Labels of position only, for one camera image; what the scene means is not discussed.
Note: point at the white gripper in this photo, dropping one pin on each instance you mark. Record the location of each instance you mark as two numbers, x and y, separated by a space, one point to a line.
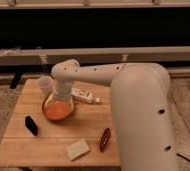
62 93

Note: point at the black eraser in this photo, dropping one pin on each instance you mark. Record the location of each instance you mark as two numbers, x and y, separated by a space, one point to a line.
31 125

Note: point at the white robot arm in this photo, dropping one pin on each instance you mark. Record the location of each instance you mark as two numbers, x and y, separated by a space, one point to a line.
139 107

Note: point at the white tube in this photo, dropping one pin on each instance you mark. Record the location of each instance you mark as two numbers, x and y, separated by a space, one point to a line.
84 96

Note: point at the orange bowl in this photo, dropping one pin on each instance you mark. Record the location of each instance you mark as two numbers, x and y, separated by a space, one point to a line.
55 110

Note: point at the wooden table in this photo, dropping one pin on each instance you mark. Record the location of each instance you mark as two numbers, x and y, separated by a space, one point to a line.
20 148

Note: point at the beige sponge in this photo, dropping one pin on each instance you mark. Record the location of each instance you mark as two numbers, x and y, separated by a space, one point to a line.
77 149

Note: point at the brown red oblong object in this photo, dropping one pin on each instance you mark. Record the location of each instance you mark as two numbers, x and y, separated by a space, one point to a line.
104 139

